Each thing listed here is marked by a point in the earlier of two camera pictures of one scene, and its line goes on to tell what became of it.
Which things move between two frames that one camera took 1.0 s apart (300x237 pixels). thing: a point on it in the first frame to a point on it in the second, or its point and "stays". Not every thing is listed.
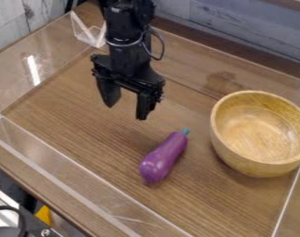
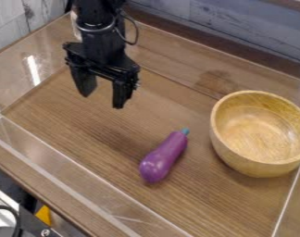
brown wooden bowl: (259, 132) stays
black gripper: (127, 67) to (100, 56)
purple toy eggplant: (159, 162) stays
